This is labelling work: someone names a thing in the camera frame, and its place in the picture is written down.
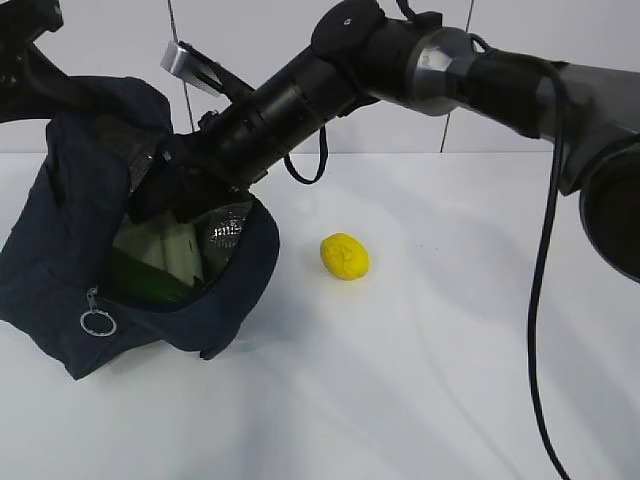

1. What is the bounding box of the navy blue lunch bag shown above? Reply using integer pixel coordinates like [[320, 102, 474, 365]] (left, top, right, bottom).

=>
[[1, 77, 280, 379]]

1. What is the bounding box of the green cucumber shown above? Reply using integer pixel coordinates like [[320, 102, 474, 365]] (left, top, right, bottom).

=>
[[100, 248, 192, 305]]

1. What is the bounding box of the yellow lemon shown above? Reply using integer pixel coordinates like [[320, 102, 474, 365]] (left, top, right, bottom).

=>
[[320, 233, 370, 281]]

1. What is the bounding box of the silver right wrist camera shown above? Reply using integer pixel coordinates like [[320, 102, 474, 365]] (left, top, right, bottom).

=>
[[161, 41, 255, 102]]

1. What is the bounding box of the green lidded food container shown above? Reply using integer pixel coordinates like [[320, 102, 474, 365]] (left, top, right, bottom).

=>
[[113, 212, 204, 287]]

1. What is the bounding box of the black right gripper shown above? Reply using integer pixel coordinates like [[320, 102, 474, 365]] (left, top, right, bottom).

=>
[[129, 84, 325, 223]]

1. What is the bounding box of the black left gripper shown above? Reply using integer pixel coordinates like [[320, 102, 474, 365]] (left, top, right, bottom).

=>
[[1, 1, 130, 123]]

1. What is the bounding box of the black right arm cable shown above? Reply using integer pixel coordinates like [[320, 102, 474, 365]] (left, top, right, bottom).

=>
[[527, 44, 574, 480]]

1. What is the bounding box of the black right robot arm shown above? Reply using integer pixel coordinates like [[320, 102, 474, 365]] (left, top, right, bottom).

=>
[[129, 1, 639, 279]]

